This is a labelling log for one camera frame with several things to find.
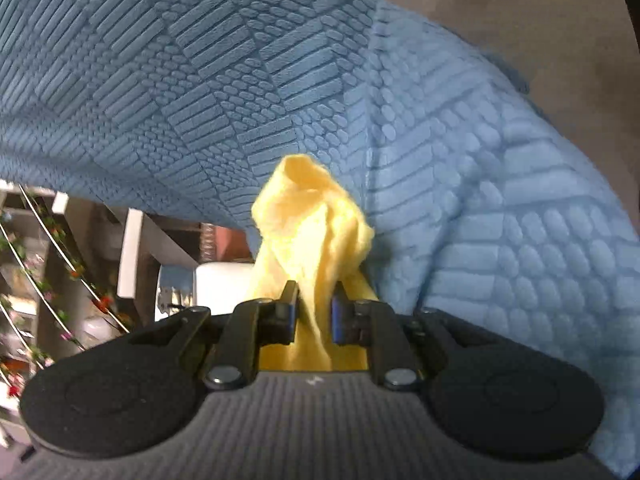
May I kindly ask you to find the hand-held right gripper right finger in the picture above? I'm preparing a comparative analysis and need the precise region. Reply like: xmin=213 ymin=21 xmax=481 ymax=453
xmin=331 ymin=282 xmax=493 ymax=391

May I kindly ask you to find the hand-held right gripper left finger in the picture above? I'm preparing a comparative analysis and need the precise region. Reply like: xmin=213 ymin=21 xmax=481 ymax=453
xmin=120 ymin=280 xmax=301 ymax=391

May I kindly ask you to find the white mug with silver rim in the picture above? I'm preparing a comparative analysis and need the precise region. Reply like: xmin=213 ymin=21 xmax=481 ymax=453
xmin=157 ymin=261 xmax=258 ymax=321

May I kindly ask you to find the yellow cleaning cloth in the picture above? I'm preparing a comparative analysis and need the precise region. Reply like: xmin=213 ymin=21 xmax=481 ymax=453
xmin=248 ymin=155 xmax=376 ymax=373

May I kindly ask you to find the pink cardboard box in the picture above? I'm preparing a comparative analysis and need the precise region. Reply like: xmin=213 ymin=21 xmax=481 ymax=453
xmin=200 ymin=225 xmax=249 ymax=264

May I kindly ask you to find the dark wooden staircase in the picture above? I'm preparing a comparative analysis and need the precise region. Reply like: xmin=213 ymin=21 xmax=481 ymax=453
xmin=0 ymin=182 xmax=251 ymax=441

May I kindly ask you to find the blue textured covered chair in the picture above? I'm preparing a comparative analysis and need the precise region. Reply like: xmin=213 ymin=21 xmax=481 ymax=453
xmin=0 ymin=0 xmax=640 ymax=478

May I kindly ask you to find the flower wrapped stair railing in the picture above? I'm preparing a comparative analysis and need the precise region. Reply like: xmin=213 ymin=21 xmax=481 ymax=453
xmin=0 ymin=185 xmax=131 ymax=411

